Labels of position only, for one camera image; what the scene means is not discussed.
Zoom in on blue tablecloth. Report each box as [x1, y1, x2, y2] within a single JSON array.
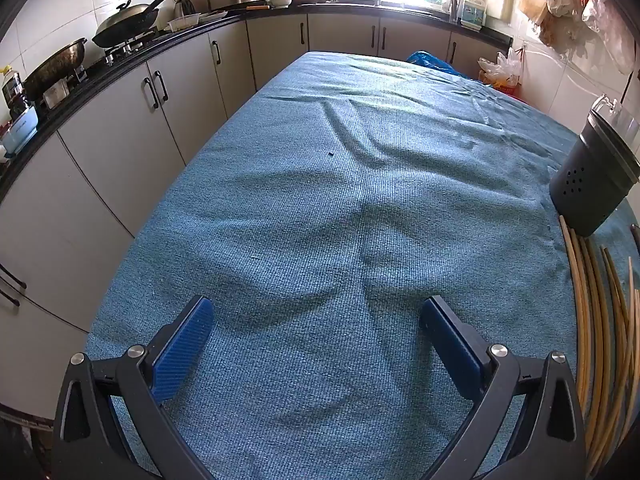
[[85, 50, 640, 480]]

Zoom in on dark grey utensil holder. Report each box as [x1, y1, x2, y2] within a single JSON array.
[[549, 96, 640, 237]]

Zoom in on blue plastic bag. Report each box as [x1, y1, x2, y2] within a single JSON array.
[[406, 50, 473, 81]]

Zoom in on grey kitchen base cabinets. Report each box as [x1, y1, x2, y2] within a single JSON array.
[[0, 12, 516, 421]]

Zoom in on metal wok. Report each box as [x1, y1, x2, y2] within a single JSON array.
[[22, 37, 88, 102]]

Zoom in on white detergent bottle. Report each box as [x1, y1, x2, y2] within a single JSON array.
[[460, 0, 488, 29]]

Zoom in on dark jar with lid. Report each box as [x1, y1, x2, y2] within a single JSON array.
[[1, 67, 28, 111]]

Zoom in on translucent hanging plastic bag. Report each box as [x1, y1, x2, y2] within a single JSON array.
[[582, 0, 640, 76]]

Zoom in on brown filled plastic bag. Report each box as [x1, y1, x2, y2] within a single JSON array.
[[537, 7, 571, 50]]

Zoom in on clear plastic food container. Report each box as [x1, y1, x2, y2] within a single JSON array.
[[166, 14, 201, 33]]

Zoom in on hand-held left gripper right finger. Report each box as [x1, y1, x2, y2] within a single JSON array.
[[419, 295, 587, 480]]

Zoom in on white plastic bag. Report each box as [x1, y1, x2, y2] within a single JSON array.
[[477, 45, 525, 96]]

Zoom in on black wok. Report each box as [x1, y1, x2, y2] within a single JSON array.
[[91, 0, 173, 49]]

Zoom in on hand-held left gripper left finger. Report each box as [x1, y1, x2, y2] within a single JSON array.
[[51, 295, 216, 480]]

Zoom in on small square metal container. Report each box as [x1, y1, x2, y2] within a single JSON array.
[[42, 80, 70, 110]]

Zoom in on gas stove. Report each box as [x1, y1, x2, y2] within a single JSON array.
[[75, 30, 166, 81]]

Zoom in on glass beer mug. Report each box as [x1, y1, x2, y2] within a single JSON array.
[[592, 92, 640, 143]]

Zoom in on bunch of bamboo chopsticks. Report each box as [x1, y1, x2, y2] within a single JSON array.
[[558, 215, 640, 476]]

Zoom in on light blue small appliance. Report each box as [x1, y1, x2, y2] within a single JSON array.
[[0, 105, 40, 156]]

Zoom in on black kitchen countertop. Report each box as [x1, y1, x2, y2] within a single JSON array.
[[0, 2, 513, 196]]

